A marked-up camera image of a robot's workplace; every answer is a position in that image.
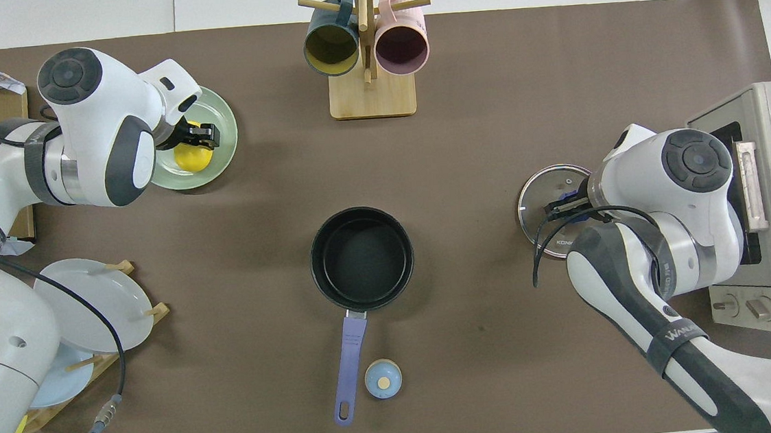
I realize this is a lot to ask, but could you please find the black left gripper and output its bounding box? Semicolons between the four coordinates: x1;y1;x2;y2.
154;116;222;155

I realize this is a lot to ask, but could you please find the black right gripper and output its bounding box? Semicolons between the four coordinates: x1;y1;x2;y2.
543;180;597;228

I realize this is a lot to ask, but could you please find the yellow lemon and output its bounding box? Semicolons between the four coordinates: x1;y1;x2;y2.
171;119;215;174

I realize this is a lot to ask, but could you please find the glass lid purple knob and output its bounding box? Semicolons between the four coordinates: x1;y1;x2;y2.
514;162;600;264

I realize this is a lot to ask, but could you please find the pale green plate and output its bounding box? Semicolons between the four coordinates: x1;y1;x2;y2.
142;82;244;194

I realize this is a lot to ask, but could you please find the grey plate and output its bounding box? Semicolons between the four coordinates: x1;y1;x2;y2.
32;253;158;360

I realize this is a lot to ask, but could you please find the wooden plate rack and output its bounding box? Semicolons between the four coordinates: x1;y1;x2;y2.
1;257;180;433

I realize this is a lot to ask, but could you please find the light blue plate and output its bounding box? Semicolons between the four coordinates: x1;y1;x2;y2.
23;340;98;410

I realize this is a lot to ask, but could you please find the brown table mat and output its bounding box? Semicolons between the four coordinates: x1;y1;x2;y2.
0;0;771;433

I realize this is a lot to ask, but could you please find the dark blue mug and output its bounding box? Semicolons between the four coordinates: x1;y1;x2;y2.
300;0;364;80

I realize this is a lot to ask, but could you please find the wooden mug tree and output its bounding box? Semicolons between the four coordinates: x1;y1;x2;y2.
298;0;440;124

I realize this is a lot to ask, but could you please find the white cloth piece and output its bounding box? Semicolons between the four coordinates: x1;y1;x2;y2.
0;233;36;259

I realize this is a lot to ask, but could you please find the pink mug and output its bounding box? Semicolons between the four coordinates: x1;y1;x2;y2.
370;0;432;78

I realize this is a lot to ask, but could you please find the black pot purple handle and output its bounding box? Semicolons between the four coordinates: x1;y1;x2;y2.
305;202;428;429

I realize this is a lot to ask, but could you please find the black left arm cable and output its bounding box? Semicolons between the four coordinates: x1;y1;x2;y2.
0;118;132;433

